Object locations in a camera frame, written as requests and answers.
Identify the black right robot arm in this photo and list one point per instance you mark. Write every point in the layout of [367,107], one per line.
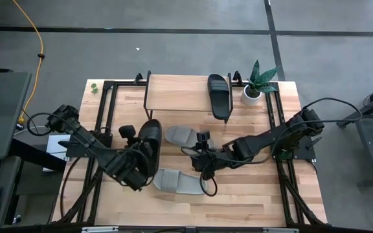
[264,142]

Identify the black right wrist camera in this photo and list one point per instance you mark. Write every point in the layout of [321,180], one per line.
[203,136]

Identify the black metal stand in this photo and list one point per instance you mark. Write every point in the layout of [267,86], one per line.
[371,136]

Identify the wooden shelf black frame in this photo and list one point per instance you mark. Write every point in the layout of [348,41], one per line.
[173,94]

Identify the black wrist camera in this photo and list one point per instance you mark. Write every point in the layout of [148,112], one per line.
[127,131]
[203,136]

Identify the grey slide sandal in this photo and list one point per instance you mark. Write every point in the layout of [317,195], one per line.
[180,136]
[176,181]

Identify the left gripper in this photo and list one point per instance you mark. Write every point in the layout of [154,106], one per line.
[136,157]

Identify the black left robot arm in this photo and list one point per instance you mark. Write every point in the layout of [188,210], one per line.
[86,140]

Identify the small green leaf sprig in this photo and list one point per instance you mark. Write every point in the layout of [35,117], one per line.
[94,86]

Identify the snake plant white pot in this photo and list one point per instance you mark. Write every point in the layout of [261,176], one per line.
[251,97]

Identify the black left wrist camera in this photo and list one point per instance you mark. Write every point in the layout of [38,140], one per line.
[127,131]

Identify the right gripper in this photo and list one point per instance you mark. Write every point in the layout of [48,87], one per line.
[209,161]

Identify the black aluminium table frame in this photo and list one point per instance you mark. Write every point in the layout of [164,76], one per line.
[125,83]

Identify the silver metal bracket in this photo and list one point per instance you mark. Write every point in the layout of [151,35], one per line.
[280,230]
[99,229]

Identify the black slide sandal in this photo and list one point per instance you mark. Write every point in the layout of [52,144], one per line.
[219,97]
[152,136]

